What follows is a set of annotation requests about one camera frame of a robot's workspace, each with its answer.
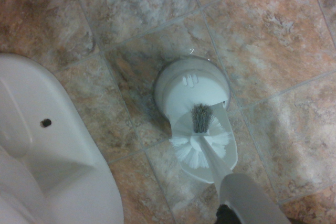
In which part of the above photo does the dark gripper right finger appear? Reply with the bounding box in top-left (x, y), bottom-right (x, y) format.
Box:
top-left (285, 216), bottom-right (318, 224)

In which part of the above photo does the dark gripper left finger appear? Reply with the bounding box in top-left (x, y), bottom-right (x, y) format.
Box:
top-left (215, 204), bottom-right (239, 224)

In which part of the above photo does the white toilet brush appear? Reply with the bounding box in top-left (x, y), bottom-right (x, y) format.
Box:
top-left (169, 103), bottom-right (290, 224)

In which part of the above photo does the white toilet brush holder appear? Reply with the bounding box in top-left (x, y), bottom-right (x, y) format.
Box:
top-left (153, 56), bottom-right (239, 184)

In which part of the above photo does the white toilet bowl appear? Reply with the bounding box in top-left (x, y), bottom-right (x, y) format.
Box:
top-left (0, 53), bottom-right (124, 224)

